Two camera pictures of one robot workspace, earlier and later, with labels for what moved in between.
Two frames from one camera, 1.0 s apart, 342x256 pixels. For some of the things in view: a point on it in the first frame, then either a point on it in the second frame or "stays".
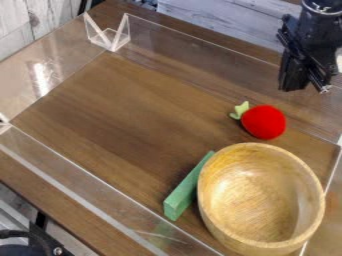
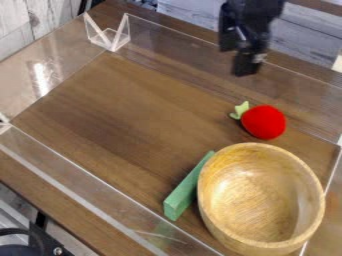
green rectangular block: (183, 196) stays
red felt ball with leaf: (262, 120) stays
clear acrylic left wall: (33, 71) stays
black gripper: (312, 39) to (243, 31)
